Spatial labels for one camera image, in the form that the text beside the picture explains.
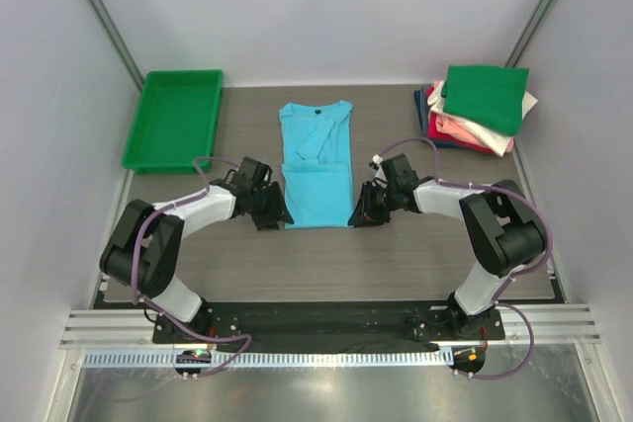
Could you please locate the slotted grey cable duct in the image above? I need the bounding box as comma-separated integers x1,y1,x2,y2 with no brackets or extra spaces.
82,347,453,371

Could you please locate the right aluminium corner post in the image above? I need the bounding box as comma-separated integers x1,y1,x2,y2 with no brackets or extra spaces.
504,0,557,68

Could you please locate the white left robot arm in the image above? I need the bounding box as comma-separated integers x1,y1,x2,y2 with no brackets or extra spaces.
99,157,294,343

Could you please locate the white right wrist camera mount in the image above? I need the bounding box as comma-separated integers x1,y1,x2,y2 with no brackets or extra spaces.
370,154,387,183

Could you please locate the light blue t shirt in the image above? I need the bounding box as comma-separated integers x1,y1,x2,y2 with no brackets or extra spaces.
279,101,354,229

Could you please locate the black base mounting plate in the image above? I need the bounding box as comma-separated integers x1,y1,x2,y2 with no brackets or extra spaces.
150,300,506,355

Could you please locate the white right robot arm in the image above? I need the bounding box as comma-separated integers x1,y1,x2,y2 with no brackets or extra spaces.
348,154,552,339

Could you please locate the green plastic tray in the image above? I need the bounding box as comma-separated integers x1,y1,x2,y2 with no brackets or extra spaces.
122,69,224,174

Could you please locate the folded cream t shirt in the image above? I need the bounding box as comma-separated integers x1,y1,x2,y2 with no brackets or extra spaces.
427,80,537,156

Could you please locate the folded green t shirt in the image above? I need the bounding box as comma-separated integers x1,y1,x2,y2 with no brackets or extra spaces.
443,65,529,136

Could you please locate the aluminium frame rail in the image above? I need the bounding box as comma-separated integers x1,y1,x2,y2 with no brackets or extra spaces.
59,303,601,350

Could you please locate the left aluminium corner post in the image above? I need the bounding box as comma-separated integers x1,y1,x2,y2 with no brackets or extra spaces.
86,0,144,92

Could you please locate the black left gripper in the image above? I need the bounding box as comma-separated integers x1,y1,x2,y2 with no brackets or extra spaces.
249,181,293,230

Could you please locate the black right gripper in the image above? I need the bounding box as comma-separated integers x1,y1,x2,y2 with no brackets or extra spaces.
348,181,399,228

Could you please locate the folded pink t shirt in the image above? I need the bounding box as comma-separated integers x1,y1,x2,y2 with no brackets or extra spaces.
435,115,485,147

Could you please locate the folded navy t shirt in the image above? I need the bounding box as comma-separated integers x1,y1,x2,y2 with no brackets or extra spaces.
413,89,460,149

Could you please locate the aluminium corner post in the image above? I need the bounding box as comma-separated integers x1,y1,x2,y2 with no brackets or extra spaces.
504,0,557,68
86,0,144,92

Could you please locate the folded red t shirt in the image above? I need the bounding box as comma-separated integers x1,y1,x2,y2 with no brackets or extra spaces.
425,86,495,155

